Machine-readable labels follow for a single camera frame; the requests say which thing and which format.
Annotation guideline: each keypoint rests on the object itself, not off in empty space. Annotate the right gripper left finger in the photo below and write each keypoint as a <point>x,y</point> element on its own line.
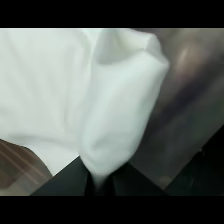
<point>68,180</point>

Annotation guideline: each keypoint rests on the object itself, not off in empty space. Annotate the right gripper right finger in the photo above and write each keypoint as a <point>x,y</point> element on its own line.
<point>133,181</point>

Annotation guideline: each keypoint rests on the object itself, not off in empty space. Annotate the white shirt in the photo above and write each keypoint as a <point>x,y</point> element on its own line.
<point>60,93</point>

